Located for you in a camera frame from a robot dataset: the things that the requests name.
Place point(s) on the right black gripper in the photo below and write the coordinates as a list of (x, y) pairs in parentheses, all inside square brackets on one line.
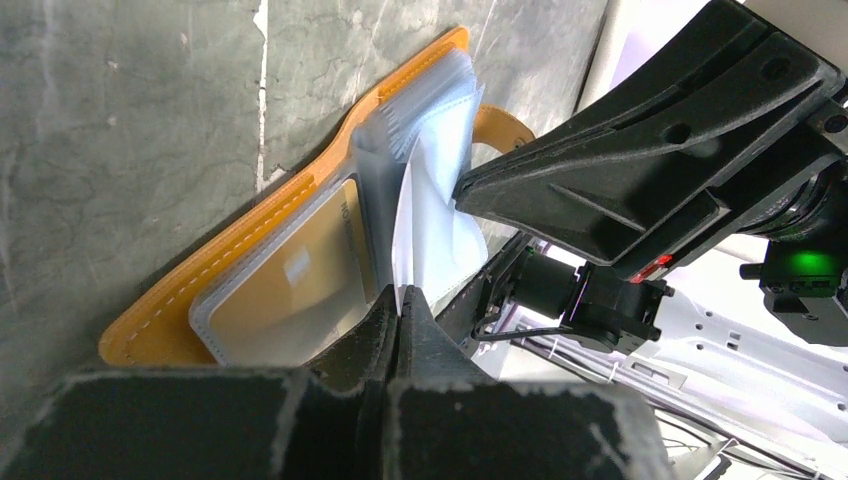
[(730, 128)]

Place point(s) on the gold credit card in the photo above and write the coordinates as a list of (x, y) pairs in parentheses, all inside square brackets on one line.
[(296, 292)]

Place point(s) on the orange leather card holder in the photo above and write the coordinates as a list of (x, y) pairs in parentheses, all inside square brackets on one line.
[(373, 212)]

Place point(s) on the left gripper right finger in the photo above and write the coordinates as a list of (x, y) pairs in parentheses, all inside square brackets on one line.
[(447, 419)]

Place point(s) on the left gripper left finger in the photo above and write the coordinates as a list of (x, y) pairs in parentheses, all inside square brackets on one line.
[(319, 421)]

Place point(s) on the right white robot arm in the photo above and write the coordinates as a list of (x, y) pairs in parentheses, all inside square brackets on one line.
[(696, 339)]

